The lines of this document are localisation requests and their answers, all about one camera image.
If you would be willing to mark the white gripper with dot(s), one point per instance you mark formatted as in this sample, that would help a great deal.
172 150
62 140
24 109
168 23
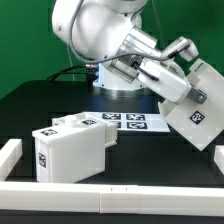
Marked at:
160 78

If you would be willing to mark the white drawer cabinet shell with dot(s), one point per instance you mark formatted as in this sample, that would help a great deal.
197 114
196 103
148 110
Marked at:
198 123

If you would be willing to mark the white front drawer box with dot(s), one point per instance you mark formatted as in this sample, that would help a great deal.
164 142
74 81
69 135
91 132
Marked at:
70 154

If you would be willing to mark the white drawer box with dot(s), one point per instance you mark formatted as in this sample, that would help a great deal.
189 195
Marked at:
70 154
75 120

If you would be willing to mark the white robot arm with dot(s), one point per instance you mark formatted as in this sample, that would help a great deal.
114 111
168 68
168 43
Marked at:
108 33

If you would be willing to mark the white rear drawer box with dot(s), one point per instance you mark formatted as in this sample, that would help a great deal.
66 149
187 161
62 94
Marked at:
75 120

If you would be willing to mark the white right fence block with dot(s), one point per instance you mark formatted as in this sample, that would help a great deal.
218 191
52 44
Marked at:
219 157

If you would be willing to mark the white fence block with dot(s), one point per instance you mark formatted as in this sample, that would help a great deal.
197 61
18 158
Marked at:
219 157
10 154

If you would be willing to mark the white fiducial marker sheet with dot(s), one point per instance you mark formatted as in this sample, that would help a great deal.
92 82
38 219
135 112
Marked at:
135 121

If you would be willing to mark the white left fence block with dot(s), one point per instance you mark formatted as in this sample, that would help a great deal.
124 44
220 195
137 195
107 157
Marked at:
10 154

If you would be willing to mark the white front fence rail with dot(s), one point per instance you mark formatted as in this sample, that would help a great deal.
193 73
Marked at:
112 199

